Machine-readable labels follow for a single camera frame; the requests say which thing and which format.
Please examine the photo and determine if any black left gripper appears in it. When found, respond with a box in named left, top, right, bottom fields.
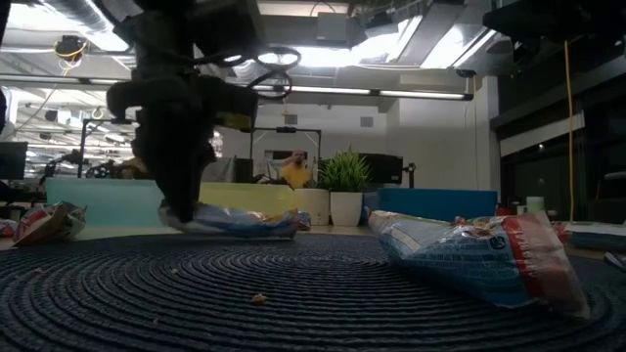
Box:
left=106, top=73, right=260, bottom=223

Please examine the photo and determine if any blue and orange granola bar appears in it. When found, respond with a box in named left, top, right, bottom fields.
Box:
left=156, top=200, right=300, bottom=241

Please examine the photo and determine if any red and white granola bar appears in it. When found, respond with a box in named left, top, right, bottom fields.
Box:
left=13, top=200, right=88, bottom=247

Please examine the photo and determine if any white and green granola bar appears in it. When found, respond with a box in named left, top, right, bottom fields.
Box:
left=555, top=220, right=626, bottom=251

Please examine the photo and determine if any blue red-ended granola bar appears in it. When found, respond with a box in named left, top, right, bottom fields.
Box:
left=366, top=207, right=592, bottom=322

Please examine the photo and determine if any grey draped cloth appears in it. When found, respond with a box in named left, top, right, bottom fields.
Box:
left=202, top=156, right=237, bottom=184

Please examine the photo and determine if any person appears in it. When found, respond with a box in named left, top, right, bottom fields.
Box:
left=119, top=155, right=148, bottom=180
left=279, top=149, right=314, bottom=191

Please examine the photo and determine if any yellow plastic tray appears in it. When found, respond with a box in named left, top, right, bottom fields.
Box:
left=198, top=182, right=296, bottom=220

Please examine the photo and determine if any teal plastic tray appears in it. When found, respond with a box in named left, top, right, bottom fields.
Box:
left=45, top=177, right=165, bottom=229

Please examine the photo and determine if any white pot with dark succulent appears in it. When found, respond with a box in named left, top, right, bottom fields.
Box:
left=291, top=175, right=332, bottom=227

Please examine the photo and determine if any round dark woven placemat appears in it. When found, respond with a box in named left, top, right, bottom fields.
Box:
left=0, top=233, right=626, bottom=352

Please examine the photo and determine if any white pot with green plant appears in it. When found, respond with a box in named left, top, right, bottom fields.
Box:
left=317, top=145, right=373, bottom=227

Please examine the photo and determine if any long LED light bar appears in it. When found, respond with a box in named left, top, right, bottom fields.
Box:
left=0, top=72, right=474, bottom=102

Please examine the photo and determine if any black computer monitor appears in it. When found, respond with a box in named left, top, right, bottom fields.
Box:
left=0, top=141, right=29, bottom=181
left=359, top=153, right=405, bottom=186

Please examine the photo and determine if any grey ceiling air unit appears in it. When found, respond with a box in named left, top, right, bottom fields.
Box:
left=316, top=12, right=367, bottom=49

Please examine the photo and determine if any small black stand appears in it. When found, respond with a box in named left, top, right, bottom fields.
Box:
left=402, top=162, right=418, bottom=190

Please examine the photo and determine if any blue plastic tray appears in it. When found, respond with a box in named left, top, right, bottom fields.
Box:
left=364, top=188, right=499, bottom=225

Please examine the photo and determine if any black stand frame with camera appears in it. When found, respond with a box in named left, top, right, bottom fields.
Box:
left=248, top=126, right=323, bottom=172

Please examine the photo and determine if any black metal stand frame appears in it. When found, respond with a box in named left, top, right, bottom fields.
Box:
left=77, top=118, right=139, bottom=180

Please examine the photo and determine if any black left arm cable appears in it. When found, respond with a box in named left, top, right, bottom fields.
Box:
left=219, top=45, right=303, bottom=103

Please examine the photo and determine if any black yellow cord reel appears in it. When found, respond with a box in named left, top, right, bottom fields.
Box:
left=52, top=34, right=89, bottom=64

